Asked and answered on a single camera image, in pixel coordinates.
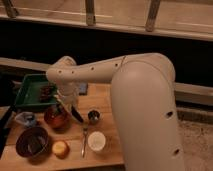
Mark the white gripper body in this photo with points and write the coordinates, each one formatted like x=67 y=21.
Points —
x=69 y=94

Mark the red bowl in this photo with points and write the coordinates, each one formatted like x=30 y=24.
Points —
x=55 y=116

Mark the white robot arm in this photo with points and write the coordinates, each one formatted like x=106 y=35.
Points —
x=143 y=105

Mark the dark purple bowl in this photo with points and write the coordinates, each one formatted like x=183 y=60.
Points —
x=32 y=142

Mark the blue sponge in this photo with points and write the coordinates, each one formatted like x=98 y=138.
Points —
x=83 y=87

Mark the dark toy grapes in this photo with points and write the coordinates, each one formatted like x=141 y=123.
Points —
x=46 y=93

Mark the small metal cup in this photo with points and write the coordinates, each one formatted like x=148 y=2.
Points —
x=93 y=117

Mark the green plastic tray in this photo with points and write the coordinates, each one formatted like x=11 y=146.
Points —
x=29 y=93

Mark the metal spoon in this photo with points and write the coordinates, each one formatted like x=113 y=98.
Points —
x=85 y=131

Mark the white cup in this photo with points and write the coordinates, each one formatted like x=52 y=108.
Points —
x=96 y=141

